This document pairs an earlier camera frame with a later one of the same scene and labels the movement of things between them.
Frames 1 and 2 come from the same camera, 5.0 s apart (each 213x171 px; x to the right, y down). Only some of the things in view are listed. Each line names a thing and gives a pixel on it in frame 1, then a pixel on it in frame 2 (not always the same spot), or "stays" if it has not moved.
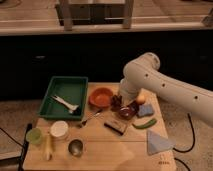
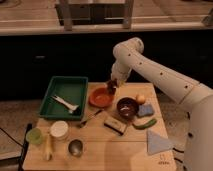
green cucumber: (151, 123) stays
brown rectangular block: (116, 126) stays
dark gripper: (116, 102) → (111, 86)
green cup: (33, 135) stays
